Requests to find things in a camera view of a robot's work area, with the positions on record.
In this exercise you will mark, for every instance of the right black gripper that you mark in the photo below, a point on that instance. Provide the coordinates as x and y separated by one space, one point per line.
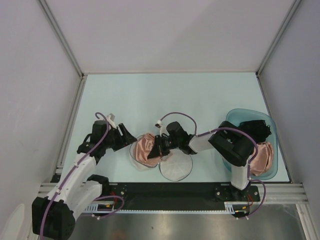
158 150

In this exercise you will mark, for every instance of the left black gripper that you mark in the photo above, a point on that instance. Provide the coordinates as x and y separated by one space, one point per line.
122 142

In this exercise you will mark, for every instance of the pink satin bra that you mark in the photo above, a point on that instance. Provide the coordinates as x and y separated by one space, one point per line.
140 150
263 160

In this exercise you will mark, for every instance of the white mesh laundry bag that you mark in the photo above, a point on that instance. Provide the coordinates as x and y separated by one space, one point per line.
178 169

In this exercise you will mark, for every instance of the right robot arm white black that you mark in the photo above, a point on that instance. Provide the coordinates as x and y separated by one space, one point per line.
234 145

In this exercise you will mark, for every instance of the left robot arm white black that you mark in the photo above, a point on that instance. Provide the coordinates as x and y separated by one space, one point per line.
54 215

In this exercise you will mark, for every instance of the black bra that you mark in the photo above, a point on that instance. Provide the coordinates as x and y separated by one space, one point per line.
257 129

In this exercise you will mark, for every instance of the teal plastic basin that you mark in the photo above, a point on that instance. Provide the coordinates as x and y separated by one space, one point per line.
239 115

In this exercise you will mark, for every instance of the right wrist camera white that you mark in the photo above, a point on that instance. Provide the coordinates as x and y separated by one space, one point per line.
162 128

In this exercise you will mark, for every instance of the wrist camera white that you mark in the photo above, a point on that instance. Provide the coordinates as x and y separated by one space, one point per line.
110 119
162 128

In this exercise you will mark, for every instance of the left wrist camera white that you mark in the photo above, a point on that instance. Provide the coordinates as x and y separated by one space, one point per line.
110 119

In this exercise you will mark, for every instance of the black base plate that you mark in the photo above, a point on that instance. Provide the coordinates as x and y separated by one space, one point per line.
139 194

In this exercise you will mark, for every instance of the white slotted cable duct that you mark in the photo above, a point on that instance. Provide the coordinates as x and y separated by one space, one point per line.
102 209

